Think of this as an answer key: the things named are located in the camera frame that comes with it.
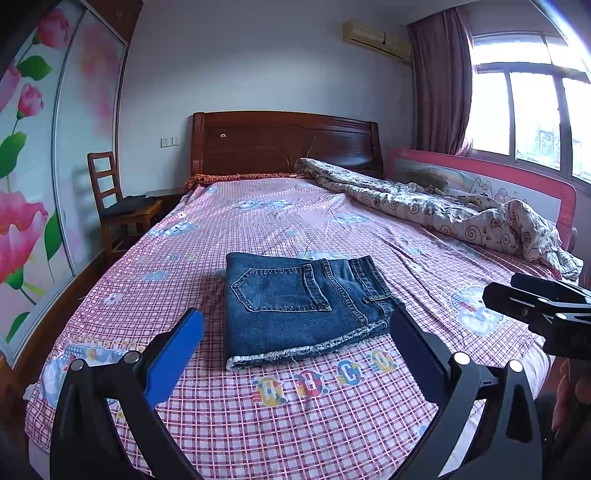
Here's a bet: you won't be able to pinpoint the pink plaid bed sheet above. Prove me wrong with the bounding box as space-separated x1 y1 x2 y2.
23 178 573 480

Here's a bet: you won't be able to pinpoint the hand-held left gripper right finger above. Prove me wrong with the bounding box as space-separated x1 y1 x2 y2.
390 307 544 480

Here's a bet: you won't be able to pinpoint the window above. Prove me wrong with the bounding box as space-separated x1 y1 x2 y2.
466 28 591 185

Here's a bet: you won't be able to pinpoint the pink bed rail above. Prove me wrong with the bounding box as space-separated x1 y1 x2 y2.
385 148 578 252

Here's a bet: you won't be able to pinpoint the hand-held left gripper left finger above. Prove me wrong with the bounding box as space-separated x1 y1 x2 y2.
50 308 206 480

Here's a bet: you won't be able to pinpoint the wooden nightstand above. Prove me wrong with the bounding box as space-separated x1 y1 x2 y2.
143 188 186 219

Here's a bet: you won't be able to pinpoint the dark cloth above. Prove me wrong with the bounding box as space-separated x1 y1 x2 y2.
102 195 148 217

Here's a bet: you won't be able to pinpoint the swirl patterned quilt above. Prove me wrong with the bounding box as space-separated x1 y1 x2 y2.
294 157 585 281

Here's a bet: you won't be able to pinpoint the floral wardrobe doors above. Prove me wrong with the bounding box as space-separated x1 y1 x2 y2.
0 0 144 370

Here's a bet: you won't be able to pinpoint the blue denim pants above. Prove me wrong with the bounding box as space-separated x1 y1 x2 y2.
224 251 407 372

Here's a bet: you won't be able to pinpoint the purple curtain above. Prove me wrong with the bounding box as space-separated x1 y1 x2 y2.
409 7 474 158

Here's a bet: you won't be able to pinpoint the wooden bed headboard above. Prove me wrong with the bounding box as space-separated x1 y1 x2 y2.
190 111 385 178

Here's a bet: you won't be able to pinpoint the wooden chair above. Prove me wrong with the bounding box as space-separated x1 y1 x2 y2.
87 151 164 256

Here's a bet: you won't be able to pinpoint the person's right hand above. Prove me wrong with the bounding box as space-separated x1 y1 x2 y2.
553 360 578 432

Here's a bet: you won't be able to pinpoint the orange fringed mat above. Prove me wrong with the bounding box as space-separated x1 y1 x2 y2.
186 172 296 192

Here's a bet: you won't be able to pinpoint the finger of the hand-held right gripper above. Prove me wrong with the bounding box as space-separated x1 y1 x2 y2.
482 282 591 340
510 272 591 305

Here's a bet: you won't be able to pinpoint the wall air conditioner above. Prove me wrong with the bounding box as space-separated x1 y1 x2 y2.
342 19 413 63

